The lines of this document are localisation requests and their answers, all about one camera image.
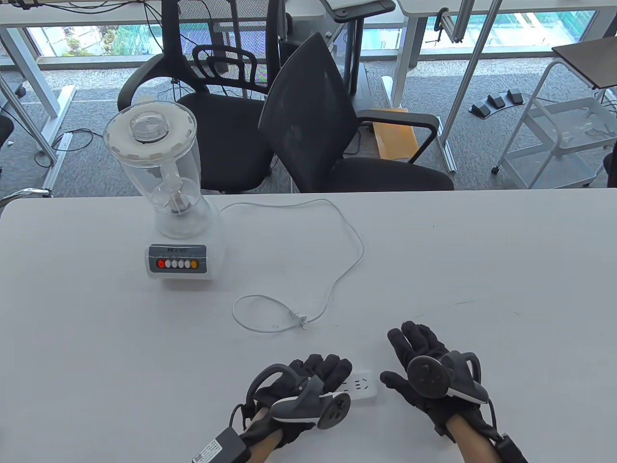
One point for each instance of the person's left hand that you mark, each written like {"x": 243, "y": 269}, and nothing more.
{"x": 318, "y": 371}

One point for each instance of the person's right hand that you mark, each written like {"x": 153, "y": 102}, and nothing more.
{"x": 426, "y": 337}

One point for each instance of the person's right thumb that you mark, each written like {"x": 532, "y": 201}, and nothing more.
{"x": 393, "y": 382}

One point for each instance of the person's left fingers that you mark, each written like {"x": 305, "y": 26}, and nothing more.
{"x": 320, "y": 369}

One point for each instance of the white power strip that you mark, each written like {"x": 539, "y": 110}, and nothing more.
{"x": 360, "y": 384}

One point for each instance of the person's left forearm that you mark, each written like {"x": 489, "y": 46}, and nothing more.
{"x": 262, "y": 448}

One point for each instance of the person's right forearm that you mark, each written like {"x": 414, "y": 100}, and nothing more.
{"x": 475, "y": 441}

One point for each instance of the grey controller on right glove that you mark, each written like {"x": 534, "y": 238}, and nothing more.
{"x": 426, "y": 377}

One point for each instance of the grey controller on glove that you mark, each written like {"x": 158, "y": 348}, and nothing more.
{"x": 308, "y": 402}
{"x": 426, "y": 377}

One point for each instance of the grey controller on left glove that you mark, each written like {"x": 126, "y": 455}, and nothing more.
{"x": 308, "y": 402}

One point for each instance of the white blender base with buttons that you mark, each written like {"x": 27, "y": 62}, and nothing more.
{"x": 177, "y": 275}

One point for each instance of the brown cardboard sheet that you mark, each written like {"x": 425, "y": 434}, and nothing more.
{"x": 397, "y": 140}

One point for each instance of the clear plastic blender jar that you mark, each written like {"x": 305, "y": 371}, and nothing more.
{"x": 168, "y": 169}

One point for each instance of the black solid-back office chair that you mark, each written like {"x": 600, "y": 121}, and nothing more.
{"x": 313, "y": 106}

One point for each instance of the black mesh-back office chair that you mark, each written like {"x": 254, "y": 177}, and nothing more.
{"x": 226, "y": 120}

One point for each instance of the white blender lid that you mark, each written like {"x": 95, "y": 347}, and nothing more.
{"x": 149, "y": 126}

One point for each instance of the black foot pedal set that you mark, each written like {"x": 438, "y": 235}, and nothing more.
{"x": 499, "y": 102}

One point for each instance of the black desk column stand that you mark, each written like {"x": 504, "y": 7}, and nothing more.
{"x": 356, "y": 53}

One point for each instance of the silver chair armrest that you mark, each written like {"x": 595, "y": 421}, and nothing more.
{"x": 24, "y": 194}

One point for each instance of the white desk with clamp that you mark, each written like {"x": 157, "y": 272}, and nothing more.
{"x": 409, "y": 34}

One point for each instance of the dark brown table top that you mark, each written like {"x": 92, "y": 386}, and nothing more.
{"x": 590, "y": 65}

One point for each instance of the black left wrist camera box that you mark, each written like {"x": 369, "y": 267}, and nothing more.
{"x": 217, "y": 447}

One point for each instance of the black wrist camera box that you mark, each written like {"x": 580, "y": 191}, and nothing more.
{"x": 511, "y": 451}
{"x": 217, "y": 447}

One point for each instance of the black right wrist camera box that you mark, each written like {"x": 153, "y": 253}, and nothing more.
{"x": 511, "y": 451}

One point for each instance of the aluminium profile post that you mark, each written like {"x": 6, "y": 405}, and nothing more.
{"x": 462, "y": 82}

